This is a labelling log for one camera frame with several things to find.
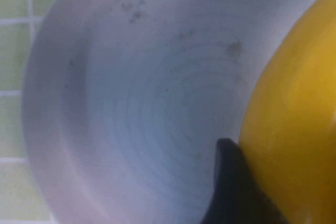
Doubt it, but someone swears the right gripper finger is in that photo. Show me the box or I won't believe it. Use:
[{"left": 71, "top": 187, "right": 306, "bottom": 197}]
[{"left": 201, "top": 137, "right": 289, "bottom": 224}]

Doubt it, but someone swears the grey-blue round plate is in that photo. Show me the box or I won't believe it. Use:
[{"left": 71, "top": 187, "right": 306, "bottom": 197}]
[{"left": 22, "top": 0, "right": 336, "bottom": 224}]

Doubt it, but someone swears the green checkered tablecloth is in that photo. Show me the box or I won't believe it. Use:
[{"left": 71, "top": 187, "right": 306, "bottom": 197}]
[{"left": 0, "top": 0, "right": 69, "bottom": 224}]

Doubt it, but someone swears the yellow plastic banana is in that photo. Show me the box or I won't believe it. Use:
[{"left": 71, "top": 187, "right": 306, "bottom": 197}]
[{"left": 237, "top": 0, "right": 336, "bottom": 224}]

